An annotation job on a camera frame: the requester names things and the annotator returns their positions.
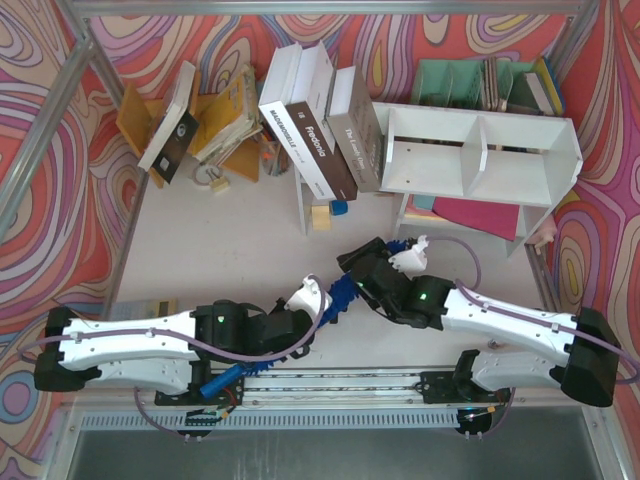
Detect blue microfiber duster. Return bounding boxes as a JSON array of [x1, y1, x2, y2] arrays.
[[195, 240, 407, 399]]

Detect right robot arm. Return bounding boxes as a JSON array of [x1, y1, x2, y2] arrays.
[[337, 235, 623, 408]]

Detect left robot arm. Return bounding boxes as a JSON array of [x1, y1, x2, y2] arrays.
[[34, 293, 331, 396]]

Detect white bookshelf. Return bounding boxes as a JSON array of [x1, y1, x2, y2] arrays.
[[294, 102, 584, 259]]

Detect blue cube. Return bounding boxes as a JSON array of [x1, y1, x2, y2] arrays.
[[329, 200, 349, 216]]

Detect wooden block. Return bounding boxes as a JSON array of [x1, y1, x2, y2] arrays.
[[311, 205, 331, 231]]

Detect pink folder stack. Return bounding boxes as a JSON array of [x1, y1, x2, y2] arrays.
[[404, 195, 520, 241]]

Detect taupe Lonely Ones book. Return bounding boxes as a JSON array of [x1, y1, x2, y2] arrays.
[[327, 65, 384, 193]]

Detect clear pencil cup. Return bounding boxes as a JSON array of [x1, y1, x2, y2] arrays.
[[260, 133, 291, 177]]

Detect pink toy figure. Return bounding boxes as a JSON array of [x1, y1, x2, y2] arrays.
[[526, 215, 557, 252]]

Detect brown Fredonia book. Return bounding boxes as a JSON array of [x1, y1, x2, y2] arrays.
[[286, 42, 357, 201]]

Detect calculator with blue cross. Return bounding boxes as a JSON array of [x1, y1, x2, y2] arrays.
[[108, 298, 178, 321]]

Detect white Mademoiselle book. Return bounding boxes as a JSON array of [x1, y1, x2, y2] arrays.
[[256, 45, 334, 202]]

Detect green file organizer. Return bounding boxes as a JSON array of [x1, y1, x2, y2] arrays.
[[410, 59, 542, 115]]

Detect stack of worn books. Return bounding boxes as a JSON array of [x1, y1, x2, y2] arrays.
[[192, 64, 262, 166]]

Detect white black leaning book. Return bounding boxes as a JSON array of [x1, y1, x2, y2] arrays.
[[138, 61, 199, 184]]

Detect blue yellow book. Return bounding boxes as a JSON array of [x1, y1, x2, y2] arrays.
[[524, 57, 566, 117]]

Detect yellow wooden zigzag shelf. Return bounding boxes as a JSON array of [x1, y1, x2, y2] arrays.
[[116, 61, 263, 187]]

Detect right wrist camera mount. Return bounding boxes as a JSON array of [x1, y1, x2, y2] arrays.
[[388, 235, 429, 275]]

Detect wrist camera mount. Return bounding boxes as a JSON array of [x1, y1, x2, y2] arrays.
[[388, 235, 429, 275], [285, 274, 333, 322]]

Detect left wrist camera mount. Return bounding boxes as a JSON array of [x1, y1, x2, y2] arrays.
[[285, 274, 333, 322]]

